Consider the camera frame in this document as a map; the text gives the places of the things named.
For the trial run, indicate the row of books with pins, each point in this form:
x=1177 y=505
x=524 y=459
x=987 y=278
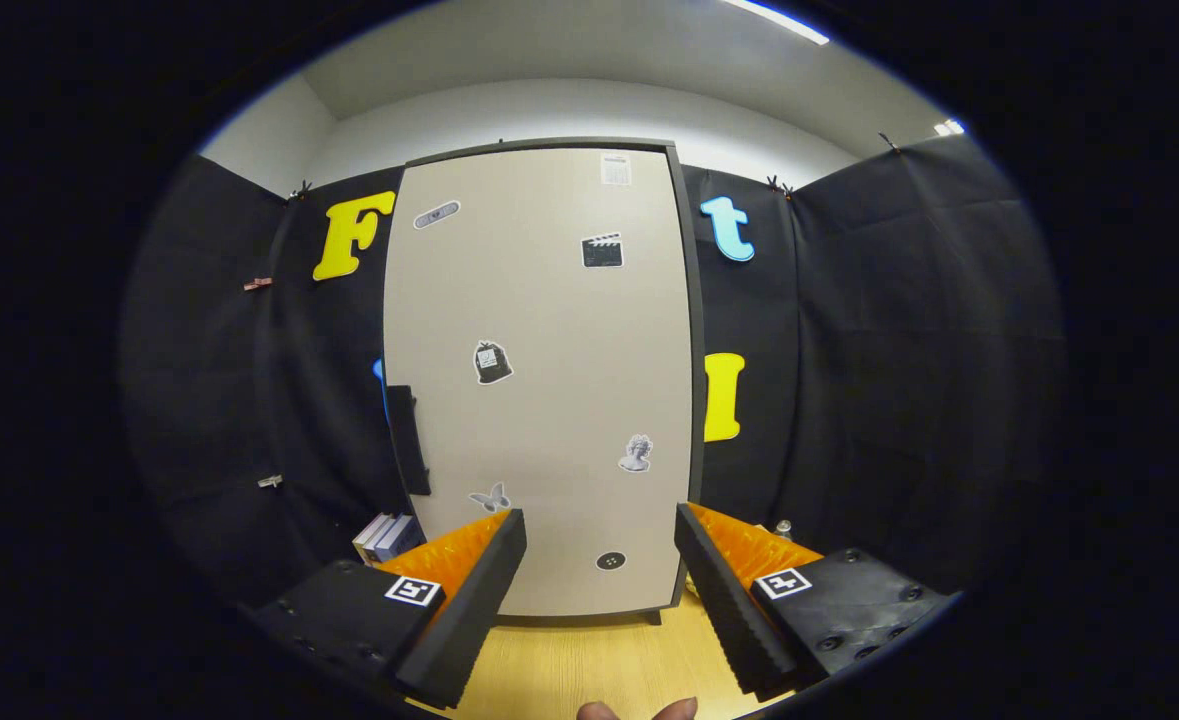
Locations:
x=389 y=538

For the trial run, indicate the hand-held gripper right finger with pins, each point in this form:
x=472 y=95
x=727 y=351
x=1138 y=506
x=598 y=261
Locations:
x=724 y=612

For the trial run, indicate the beige shoe cabinet door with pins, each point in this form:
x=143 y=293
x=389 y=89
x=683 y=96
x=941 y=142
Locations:
x=549 y=300

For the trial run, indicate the dark grey shoe cabinet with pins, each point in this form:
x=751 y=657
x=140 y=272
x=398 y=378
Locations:
x=699 y=350

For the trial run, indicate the black backdrop cloth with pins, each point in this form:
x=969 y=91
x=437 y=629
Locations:
x=899 y=400

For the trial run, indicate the long ceiling light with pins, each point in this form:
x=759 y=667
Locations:
x=775 y=20

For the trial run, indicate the black cloth clip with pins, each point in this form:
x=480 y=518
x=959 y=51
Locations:
x=779 y=186
x=887 y=142
x=299 y=190

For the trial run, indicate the small ceiling light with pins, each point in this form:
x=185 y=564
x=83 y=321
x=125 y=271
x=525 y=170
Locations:
x=949 y=127

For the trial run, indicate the pink cloth clip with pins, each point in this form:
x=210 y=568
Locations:
x=258 y=284

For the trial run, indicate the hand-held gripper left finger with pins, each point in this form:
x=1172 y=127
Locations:
x=471 y=612

